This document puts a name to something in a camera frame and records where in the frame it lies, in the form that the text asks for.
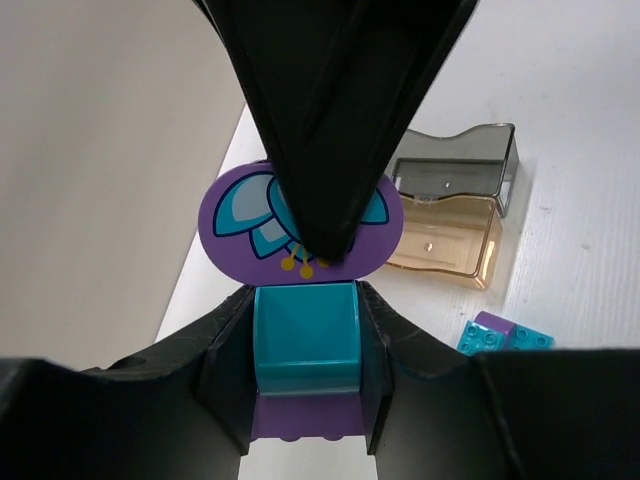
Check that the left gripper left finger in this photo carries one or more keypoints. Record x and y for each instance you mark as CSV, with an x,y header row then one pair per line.
x,y
184,407

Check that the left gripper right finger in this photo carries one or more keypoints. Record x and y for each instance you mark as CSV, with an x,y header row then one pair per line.
x,y
332,86

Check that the teal square lego brick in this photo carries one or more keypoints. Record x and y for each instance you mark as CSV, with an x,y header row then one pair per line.
x,y
306,339

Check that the grey transparent container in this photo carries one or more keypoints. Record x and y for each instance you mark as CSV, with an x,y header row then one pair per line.
x,y
480,161

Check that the orange transparent container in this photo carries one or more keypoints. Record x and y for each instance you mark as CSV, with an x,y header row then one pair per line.
x,y
456,239

